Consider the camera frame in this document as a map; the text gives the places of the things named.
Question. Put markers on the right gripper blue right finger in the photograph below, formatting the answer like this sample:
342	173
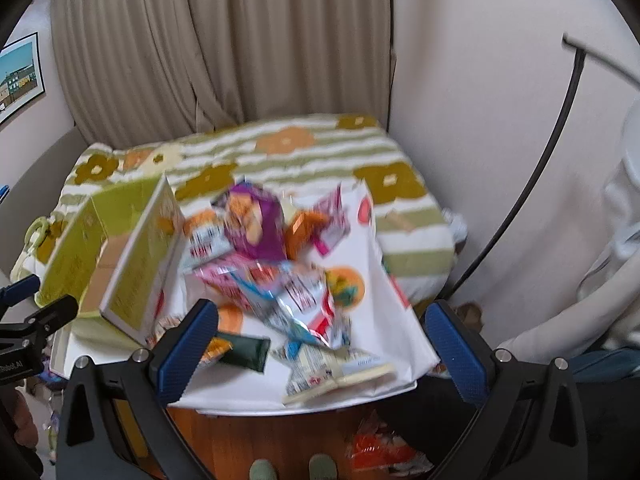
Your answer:
463	352

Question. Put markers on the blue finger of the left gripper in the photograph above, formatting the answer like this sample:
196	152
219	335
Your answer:
13	294
56	315

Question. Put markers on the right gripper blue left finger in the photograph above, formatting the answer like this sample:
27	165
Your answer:
177	354

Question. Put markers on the pink striped snack bag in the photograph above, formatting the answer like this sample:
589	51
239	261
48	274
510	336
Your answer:
225	272

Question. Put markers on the silver grey snack bag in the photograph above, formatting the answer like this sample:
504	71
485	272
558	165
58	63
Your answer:
316	371

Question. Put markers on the shrimp flakes snack bag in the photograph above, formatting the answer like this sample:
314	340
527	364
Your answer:
294	299

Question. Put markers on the purple snack bag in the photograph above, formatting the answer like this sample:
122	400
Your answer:
253	221

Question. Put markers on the orange snack bag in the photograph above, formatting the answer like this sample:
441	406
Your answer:
304	226

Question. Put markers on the pink white snack bag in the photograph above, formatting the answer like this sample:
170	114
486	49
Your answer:
337	225

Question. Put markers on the dark green snack bar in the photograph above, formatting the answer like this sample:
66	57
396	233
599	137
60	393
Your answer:
248	353

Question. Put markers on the green cardboard storage box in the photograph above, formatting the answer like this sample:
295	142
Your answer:
113	258

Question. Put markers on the white persimmon print cloth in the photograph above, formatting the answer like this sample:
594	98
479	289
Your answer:
383	327

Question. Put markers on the red snack bag on floor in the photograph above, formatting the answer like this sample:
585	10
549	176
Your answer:
376	446

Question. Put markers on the person's white clothing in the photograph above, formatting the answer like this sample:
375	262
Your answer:
607	306

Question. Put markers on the framed building picture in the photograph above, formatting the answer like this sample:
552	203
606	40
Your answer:
21	77

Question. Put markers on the green striped floral blanket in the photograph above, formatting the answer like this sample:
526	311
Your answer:
293	156

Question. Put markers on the beige pleated curtain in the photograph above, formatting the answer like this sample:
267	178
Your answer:
141	71

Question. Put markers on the green ring toy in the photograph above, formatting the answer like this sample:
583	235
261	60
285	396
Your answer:
32	232

